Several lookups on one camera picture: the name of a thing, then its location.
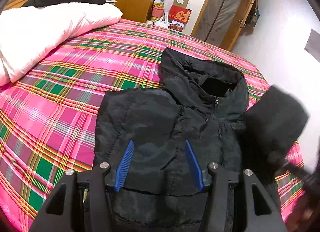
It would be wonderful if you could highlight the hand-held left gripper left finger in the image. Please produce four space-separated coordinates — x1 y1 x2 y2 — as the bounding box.
29 140 135 232

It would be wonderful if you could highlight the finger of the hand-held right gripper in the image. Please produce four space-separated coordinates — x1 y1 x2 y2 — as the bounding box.
281 160 317 192

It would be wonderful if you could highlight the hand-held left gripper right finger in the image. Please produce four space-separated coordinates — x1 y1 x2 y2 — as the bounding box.
185 139 288 232

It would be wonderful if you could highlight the black hooded puffer jacket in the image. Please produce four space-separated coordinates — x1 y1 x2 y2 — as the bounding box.
84 48 310 232

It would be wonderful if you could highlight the pink plaid bed sheet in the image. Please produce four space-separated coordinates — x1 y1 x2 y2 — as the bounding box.
0 18 309 232

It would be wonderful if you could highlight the white carry bag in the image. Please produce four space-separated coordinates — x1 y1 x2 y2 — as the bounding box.
155 14 172 29

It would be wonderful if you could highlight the red gift box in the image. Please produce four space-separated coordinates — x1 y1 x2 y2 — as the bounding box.
169 5 193 24

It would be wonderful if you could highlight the wooden door with grey panels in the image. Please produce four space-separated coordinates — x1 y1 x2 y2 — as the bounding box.
190 0 252 51

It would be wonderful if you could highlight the white duvet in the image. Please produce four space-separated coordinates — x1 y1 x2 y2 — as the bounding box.
0 3 123 86

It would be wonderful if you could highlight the open wooden door leaf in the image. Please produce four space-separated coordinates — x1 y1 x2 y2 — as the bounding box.
229 0 261 52

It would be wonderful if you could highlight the stack of colourful boxes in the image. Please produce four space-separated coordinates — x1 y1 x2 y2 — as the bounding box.
150 0 168 22

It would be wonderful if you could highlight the dark hanging bag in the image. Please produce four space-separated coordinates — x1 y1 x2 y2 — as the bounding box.
246 0 260 27

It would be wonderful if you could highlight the brown cardboard box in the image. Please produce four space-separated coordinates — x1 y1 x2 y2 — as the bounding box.
172 0 190 9

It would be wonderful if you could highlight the grey wall panel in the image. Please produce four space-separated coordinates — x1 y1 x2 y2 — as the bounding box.
305 29 320 56

